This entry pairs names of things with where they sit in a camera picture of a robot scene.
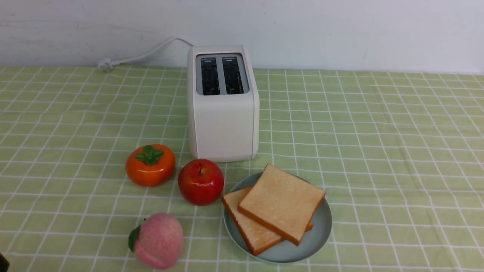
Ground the green checkered tablecloth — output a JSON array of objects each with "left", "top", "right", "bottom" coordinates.
[{"left": 0, "top": 66, "right": 484, "bottom": 272}]

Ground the white two-slot toaster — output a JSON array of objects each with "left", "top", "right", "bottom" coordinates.
[{"left": 187, "top": 45, "right": 260, "bottom": 162}]

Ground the red apple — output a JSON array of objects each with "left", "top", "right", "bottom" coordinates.
[{"left": 178, "top": 159, "right": 225, "bottom": 206}]

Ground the white power cable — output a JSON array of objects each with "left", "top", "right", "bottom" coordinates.
[{"left": 98, "top": 37, "right": 194, "bottom": 72}]

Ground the pink peach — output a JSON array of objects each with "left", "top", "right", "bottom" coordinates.
[{"left": 128, "top": 212, "right": 184, "bottom": 270}]

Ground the orange persimmon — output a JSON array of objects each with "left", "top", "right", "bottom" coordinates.
[{"left": 126, "top": 144, "right": 176, "bottom": 187}]

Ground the light blue plate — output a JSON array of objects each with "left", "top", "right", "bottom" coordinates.
[{"left": 223, "top": 172, "right": 333, "bottom": 264}]

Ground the toast slice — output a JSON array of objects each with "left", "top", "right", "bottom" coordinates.
[
  {"left": 237, "top": 164, "right": 326, "bottom": 246},
  {"left": 222, "top": 187, "right": 313, "bottom": 255}
]

